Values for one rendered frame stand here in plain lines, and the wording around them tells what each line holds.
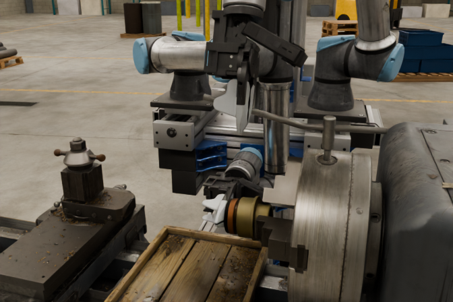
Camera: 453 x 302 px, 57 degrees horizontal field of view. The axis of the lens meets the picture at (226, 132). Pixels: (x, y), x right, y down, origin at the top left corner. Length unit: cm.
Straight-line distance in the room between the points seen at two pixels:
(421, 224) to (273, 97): 63
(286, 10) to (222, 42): 83
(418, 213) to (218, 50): 40
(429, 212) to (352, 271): 18
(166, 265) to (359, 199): 55
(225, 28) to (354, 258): 44
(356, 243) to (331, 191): 9
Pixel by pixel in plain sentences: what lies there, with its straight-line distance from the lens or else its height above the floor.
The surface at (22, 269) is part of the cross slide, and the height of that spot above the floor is 97.
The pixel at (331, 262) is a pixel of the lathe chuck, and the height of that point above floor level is 111.
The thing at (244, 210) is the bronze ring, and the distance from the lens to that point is 88.
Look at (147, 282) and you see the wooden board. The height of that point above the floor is 88.
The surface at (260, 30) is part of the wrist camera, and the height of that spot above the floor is 147.
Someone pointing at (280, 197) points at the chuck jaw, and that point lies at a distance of 89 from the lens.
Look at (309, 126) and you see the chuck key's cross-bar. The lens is 78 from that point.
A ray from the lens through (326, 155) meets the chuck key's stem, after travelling 80.
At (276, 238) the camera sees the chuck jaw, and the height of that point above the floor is 112.
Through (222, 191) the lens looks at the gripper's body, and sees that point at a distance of 97.
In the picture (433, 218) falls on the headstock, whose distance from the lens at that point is 65.
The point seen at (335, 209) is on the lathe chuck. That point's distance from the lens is 74.
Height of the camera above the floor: 155
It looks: 19 degrees down
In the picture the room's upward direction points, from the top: straight up
